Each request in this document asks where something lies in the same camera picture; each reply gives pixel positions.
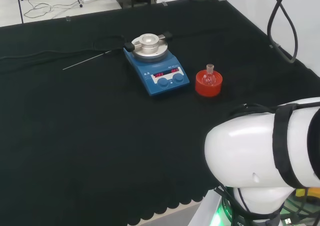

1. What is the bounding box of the clear glass round-bottom flask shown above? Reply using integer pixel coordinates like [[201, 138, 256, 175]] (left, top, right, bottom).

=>
[[203, 63, 216, 86]]

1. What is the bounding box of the red round flask stand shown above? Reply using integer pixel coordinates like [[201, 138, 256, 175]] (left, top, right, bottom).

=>
[[194, 69, 224, 98]]

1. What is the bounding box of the blue-base heater with steel plate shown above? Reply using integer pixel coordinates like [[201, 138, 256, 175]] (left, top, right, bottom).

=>
[[123, 31, 190, 96]]

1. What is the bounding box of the black bench cloth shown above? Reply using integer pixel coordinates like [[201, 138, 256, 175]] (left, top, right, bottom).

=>
[[0, 0, 320, 226]]

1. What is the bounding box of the thin metal probe rod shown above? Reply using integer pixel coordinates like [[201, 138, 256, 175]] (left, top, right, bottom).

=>
[[62, 50, 112, 71]]

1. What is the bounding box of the black tripod leg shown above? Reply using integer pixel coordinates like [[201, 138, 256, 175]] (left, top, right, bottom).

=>
[[16, 0, 25, 24]]

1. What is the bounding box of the thin black probe cable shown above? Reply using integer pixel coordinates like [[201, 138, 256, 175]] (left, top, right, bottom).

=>
[[92, 35, 126, 54]]

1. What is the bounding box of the black heater power cable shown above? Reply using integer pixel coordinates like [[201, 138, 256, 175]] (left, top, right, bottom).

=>
[[0, 48, 106, 62]]

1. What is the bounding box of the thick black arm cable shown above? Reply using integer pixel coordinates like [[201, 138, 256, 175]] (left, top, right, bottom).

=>
[[266, 0, 299, 64]]

